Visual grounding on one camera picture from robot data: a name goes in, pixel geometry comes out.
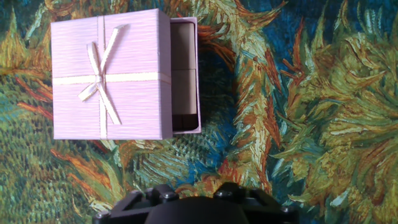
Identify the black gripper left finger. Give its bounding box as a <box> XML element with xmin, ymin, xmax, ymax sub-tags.
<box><xmin>92</xmin><ymin>184</ymin><xmax>180</xmax><ymax>224</ymax></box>

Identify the pink gift box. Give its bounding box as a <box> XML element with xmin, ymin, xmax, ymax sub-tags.
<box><xmin>170</xmin><ymin>16</ymin><xmax>202</xmax><ymax>135</ymax></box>

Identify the pink ribboned casing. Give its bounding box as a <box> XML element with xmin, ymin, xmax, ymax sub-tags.
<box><xmin>50</xmin><ymin>8</ymin><xmax>174</xmax><ymax>141</ymax></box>

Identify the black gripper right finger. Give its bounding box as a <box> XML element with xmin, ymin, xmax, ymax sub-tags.
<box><xmin>213</xmin><ymin>182</ymin><xmax>300</xmax><ymax>224</ymax></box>

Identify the sunflower painting cloth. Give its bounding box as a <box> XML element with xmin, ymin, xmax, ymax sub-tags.
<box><xmin>0</xmin><ymin>0</ymin><xmax>398</xmax><ymax>224</ymax></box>

